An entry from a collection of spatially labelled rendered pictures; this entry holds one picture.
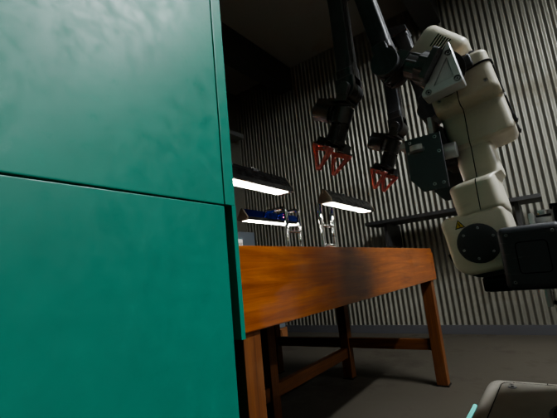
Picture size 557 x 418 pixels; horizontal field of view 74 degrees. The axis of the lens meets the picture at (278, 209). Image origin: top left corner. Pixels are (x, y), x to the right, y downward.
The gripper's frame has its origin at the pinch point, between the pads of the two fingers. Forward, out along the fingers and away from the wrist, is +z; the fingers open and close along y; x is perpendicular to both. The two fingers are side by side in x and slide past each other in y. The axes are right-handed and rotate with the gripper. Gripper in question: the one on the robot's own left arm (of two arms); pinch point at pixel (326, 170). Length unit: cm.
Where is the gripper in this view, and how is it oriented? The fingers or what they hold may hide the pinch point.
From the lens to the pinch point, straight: 115.8
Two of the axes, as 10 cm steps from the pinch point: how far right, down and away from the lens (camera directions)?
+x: 7.5, 2.8, -6.0
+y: -6.0, -0.8, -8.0
